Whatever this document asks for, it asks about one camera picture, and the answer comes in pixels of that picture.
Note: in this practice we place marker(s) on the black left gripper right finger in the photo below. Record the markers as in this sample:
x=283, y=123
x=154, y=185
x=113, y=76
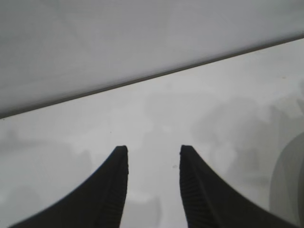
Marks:
x=209, y=204

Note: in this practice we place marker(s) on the translucent plastic measuring cup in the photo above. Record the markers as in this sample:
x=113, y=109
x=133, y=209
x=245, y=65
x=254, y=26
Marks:
x=292, y=178

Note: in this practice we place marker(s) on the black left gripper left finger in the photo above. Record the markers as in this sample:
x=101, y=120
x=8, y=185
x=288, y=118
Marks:
x=95, y=202

